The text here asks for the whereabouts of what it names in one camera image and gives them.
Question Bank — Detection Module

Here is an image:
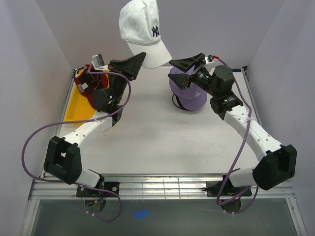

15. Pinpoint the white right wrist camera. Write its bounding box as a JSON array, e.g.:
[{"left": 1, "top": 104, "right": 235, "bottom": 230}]
[{"left": 204, "top": 55, "right": 220, "bottom": 65}]

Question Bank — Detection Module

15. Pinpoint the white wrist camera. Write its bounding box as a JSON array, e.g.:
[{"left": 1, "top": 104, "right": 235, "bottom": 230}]
[
  {"left": 92, "top": 54, "right": 108, "bottom": 70},
  {"left": 204, "top": 55, "right": 220, "bottom": 65}
]

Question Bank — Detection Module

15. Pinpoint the black NY baseball cap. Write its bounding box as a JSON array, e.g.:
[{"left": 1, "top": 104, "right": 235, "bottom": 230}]
[{"left": 172, "top": 94, "right": 187, "bottom": 111}]

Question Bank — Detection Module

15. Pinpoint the red baseball cap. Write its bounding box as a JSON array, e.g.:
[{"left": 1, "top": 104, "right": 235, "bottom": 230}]
[{"left": 73, "top": 64, "right": 109, "bottom": 108}]

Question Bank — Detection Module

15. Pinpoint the yellow plastic bin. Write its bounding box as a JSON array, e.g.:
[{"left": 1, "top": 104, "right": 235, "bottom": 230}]
[{"left": 64, "top": 79, "right": 96, "bottom": 121}]

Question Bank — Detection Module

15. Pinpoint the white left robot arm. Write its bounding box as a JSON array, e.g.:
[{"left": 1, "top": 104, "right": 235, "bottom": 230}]
[{"left": 44, "top": 52, "right": 146, "bottom": 197}]

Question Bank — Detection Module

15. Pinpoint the black wire hat stand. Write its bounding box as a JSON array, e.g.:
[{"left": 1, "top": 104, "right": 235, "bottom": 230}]
[{"left": 172, "top": 94, "right": 182, "bottom": 109}]

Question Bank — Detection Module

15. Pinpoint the white baseball cap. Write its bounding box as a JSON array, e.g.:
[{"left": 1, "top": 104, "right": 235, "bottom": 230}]
[{"left": 119, "top": 0, "right": 172, "bottom": 69}]

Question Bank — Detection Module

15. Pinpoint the purple LA baseball cap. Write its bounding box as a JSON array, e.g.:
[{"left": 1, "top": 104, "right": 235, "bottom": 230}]
[{"left": 169, "top": 79, "right": 208, "bottom": 112}]

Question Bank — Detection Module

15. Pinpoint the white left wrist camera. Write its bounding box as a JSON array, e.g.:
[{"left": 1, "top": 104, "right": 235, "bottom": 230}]
[{"left": 92, "top": 54, "right": 108, "bottom": 70}]

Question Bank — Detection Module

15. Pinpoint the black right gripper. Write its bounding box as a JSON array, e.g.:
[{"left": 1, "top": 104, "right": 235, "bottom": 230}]
[{"left": 167, "top": 53, "right": 218, "bottom": 97}]

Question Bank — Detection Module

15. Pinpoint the aluminium frame rail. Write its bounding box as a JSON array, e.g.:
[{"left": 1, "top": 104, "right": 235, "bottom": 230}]
[{"left": 28, "top": 173, "right": 295, "bottom": 201}]

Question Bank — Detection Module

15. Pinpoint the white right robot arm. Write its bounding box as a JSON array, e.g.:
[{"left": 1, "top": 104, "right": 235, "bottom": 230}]
[{"left": 168, "top": 53, "right": 297, "bottom": 195}]

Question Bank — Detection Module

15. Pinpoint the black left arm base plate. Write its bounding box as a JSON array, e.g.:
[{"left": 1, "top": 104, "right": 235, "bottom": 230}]
[{"left": 75, "top": 181, "right": 120, "bottom": 198}]

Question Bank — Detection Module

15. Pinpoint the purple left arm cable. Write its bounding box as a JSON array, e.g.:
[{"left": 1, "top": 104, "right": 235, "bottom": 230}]
[{"left": 21, "top": 65, "right": 132, "bottom": 222}]

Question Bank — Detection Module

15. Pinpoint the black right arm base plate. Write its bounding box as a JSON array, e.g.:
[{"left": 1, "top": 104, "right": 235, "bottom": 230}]
[{"left": 201, "top": 180, "right": 246, "bottom": 197}]

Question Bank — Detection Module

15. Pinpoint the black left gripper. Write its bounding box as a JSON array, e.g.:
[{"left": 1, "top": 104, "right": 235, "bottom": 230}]
[{"left": 108, "top": 53, "right": 146, "bottom": 105}]

